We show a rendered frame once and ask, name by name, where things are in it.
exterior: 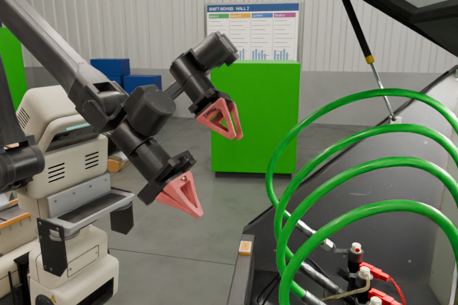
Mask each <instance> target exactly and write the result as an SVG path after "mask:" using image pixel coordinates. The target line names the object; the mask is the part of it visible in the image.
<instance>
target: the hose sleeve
mask: <svg viewBox="0 0 458 305"><path fill-rule="evenodd" d="M295 228H296V229H298V230H299V231H301V232H302V233H303V234H305V235H306V236H307V237H309V238H310V237H311V236H312V235H313V234H315V233H316V231H315V230H313V229H312V228H311V227H309V226H308V225H306V224H305V223H304V222H302V221H301V220H299V221H298V223H297V224H296V225H295ZM325 242H326V240H324V241H323V242H322V243H320V244H319V245H320V246H323V245H324V244H325Z"/></svg>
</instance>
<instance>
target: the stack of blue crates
mask: <svg viewBox="0 0 458 305"><path fill-rule="evenodd" d="M90 63H91V65H92V66H93V67H94V68H96V69H97V70H99V71H101V72H102V73H103V74H104V75H105V76H106V77H107V78H108V79H109V80H110V81H115V82H116V83H117V84H118V85H119V86H120V87H121V88H122V89H123V90H124V91H125V92H126V93H127V94H128V95H130V94H131V93H132V92H133V91H134V89H135V88H136V87H137V86H145V85H150V84H154V85H156V86H157V88H158V89H159V90H162V76H161V75H129V74H130V66H129V59H90Z"/></svg>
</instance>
